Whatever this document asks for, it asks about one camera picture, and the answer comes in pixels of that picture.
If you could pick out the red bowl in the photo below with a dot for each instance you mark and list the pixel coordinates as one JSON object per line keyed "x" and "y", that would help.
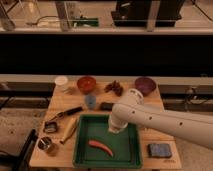
{"x": 86, "y": 84}

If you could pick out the white cup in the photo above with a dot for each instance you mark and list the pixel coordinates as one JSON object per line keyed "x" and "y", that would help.
{"x": 61, "y": 82}

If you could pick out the black stand left of table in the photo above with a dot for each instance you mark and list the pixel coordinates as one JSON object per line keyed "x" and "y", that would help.
{"x": 32, "y": 137}

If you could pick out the blue sponge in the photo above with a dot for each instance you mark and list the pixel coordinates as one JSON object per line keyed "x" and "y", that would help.
{"x": 161, "y": 150}

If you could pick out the small black metal tin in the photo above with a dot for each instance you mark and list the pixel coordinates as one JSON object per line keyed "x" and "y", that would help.
{"x": 50, "y": 127}

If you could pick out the blue plastic cup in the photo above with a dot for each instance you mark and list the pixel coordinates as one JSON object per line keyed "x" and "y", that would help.
{"x": 90, "y": 101}

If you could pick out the black rectangular block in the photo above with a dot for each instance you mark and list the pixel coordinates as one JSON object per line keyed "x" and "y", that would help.
{"x": 106, "y": 106}

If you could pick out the red chili pepper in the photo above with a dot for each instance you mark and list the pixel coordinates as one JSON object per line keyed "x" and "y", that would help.
{"x": 100, "y": 145}

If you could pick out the small metal pot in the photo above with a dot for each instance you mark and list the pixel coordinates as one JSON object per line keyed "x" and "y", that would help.
{"x": 45, "y": 144}

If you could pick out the green plastic tray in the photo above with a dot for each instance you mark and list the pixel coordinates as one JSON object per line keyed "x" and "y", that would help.
{"x": 125, "y": 145}

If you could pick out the purple bowl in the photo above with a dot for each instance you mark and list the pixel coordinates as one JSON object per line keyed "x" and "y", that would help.
{"x": 145, "y": 85}

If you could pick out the black handled knife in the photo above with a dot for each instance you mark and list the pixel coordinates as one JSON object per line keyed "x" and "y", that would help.
{"x": 66, "y": 113}

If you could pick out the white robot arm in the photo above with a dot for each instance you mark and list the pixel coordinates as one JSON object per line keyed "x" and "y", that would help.
{"x": 195, "y": 128}

